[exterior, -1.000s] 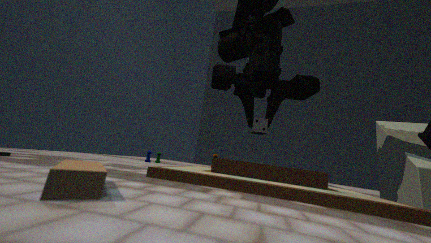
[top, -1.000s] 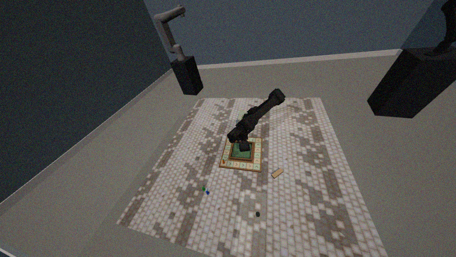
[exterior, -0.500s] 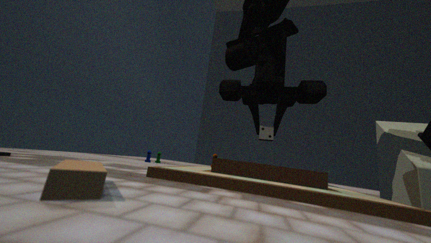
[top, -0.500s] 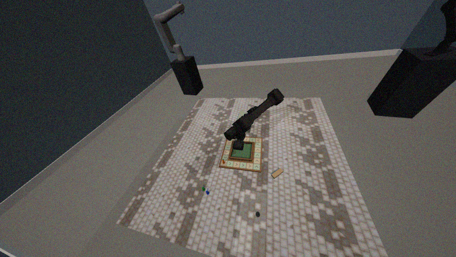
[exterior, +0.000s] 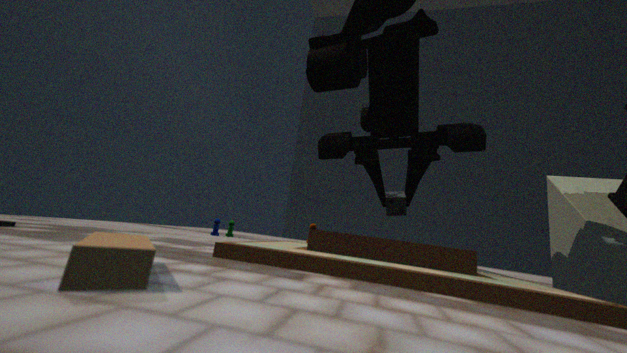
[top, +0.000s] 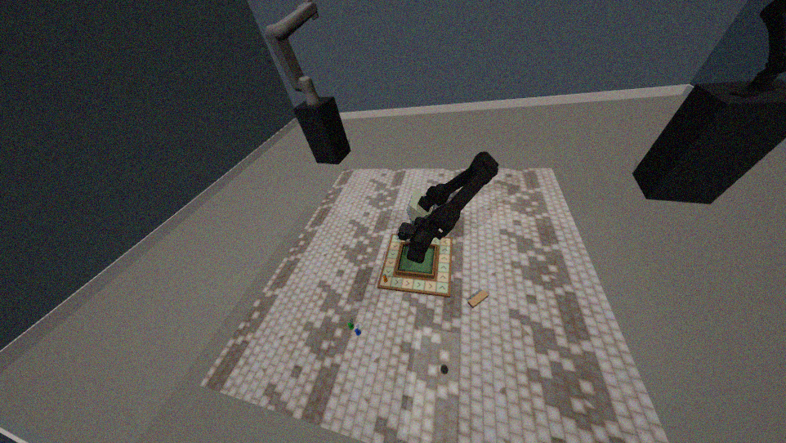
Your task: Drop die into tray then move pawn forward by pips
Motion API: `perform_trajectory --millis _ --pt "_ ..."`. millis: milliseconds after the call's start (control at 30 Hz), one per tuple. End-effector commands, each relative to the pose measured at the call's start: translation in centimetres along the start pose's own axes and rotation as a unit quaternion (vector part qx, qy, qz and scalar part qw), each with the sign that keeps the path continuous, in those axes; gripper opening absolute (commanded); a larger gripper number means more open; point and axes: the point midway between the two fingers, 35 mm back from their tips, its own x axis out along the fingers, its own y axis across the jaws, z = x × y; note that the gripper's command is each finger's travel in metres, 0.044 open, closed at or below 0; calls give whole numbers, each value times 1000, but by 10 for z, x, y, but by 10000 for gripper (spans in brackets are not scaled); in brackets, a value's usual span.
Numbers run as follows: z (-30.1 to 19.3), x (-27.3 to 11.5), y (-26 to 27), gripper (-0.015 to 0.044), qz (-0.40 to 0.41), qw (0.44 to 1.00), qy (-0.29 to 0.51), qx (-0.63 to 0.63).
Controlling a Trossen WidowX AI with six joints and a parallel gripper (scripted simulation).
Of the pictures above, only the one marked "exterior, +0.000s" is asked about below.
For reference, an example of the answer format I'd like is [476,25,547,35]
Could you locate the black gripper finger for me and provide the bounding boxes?
[355,152,386,207]
[405,150,441,206]

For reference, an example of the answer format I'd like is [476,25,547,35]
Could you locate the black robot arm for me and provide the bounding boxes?
[306,0,439,93]

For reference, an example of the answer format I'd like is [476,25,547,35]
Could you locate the dark blue pawn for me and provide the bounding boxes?
[211,218,220,236]

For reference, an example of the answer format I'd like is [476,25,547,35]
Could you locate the grey die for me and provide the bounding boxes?
[385,191,407,216]

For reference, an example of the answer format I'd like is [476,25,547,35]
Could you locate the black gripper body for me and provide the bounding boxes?
[317,79,486,160]

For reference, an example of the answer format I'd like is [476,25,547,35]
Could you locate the brown block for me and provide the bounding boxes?
[58,231,156,292]

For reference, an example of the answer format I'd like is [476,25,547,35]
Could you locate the green pawn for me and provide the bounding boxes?
[226,220,235,237]

